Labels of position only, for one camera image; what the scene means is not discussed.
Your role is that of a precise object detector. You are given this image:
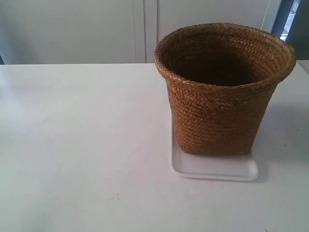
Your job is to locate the brown woven basket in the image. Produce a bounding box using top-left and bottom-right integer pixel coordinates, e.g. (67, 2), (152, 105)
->
(154, 22), (296, 155)

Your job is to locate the white rectangular plastic tray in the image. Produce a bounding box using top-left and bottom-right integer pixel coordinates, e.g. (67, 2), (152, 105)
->
(170, 117), (260, 182)

